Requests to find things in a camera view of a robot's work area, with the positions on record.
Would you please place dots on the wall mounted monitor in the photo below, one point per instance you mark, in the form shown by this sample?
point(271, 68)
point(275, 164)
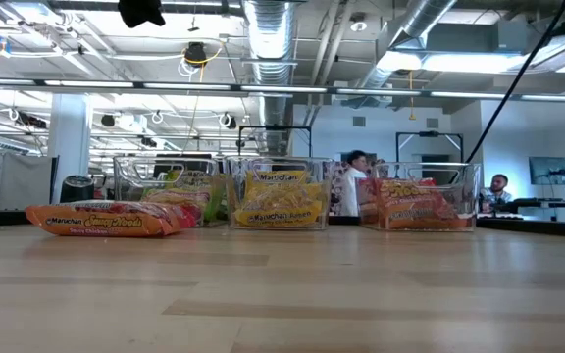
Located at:
point(549, 170)

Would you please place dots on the bright ceiling light panel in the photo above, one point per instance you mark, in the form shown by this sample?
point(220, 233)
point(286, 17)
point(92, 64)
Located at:
point(459, 63)

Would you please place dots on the clear plastic bin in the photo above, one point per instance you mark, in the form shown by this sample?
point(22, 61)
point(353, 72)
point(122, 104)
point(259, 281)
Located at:
point(125, 191)
point(471, 196)
point(236, 166)

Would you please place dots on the black ceiling device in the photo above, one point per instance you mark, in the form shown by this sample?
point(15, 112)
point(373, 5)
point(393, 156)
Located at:
point(195, 53)

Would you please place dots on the black desk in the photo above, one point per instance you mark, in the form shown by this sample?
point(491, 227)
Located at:
point(532, 203)

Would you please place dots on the person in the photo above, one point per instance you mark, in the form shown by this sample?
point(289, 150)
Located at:
point(497, 186)
point(356, 186)

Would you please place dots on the black cylindrical container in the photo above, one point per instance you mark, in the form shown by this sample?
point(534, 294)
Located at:
point(77, 190)

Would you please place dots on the thin black diagonal rod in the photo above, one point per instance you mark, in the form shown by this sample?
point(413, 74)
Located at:
point(518, 81)

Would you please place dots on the white structural column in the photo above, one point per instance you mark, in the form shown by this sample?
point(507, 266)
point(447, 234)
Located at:
point(69, 142)

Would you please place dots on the red Saucy Noods noodle pack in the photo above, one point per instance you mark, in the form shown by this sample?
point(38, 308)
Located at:
point(111, 220)
point(410, 211)

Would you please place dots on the black aluminium table frame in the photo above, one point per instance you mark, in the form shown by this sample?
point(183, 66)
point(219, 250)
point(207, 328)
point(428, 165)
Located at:
point(532, 228)

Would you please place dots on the yellow creamy chicken ramen pack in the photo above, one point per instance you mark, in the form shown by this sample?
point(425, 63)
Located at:
point(277, 206)
point(277, 176)

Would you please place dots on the long ceiling light bar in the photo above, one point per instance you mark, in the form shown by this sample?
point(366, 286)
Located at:
point(282, 89)

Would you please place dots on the gray ceiling air unit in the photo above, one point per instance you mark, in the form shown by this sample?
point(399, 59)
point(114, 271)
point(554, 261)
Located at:
point(478, 36)

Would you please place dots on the black background station frame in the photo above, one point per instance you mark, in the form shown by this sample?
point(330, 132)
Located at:
point(429, 133)

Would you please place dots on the green chili shrimp ramen pack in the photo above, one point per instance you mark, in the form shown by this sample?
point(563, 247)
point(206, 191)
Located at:
point(184, 201)
point(191, 177)

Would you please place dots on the silver ventilation duct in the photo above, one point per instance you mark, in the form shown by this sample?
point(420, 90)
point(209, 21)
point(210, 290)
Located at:
point(410, 24)
point(269, 49)

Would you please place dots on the gray cubicle partition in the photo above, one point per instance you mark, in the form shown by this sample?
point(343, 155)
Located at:
point(17, 181)

